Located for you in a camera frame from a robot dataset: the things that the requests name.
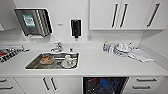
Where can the wide white drawer unit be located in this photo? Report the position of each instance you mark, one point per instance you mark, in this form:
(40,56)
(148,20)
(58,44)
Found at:
(6,86)

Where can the stainless steel sink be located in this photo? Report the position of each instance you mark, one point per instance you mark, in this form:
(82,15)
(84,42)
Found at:
(30,65)

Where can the small white cup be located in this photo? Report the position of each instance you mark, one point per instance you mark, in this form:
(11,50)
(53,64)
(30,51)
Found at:
(110,48)

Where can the steel paper towel dispenser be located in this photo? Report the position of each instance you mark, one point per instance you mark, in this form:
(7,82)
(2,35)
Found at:
(33,21)

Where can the white wall cabinet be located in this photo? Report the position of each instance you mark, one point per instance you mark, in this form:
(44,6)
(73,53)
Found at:
(103,15)

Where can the stainless steel dishwasher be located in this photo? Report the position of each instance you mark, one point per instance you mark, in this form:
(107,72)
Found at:
(106,86)

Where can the white two-door sink cabinet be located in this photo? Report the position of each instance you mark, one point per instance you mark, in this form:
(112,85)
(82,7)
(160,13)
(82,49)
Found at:
(50,86)

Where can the white wall outlet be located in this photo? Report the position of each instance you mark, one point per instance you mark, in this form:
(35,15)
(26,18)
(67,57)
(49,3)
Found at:
(88,36)

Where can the blue dish soap bottle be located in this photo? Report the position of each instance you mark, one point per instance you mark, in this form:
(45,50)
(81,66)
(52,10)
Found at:
(105,46)

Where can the chrome faucet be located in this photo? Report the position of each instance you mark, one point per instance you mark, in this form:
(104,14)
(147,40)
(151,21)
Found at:
(57,47)

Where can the black soap dispenser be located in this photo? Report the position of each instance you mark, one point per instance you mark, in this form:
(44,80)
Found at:
(75,28)

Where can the orange bowl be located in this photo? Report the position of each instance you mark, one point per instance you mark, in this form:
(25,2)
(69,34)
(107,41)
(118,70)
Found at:
(46,60)

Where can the small black sink knob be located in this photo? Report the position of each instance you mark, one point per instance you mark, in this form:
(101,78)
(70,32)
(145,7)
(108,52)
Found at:
(70,50)

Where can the narrow white drawer unit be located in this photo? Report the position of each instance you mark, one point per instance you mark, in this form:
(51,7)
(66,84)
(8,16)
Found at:
(145,84)

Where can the small wall label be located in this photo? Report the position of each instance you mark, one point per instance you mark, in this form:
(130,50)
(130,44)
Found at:
(60,24)

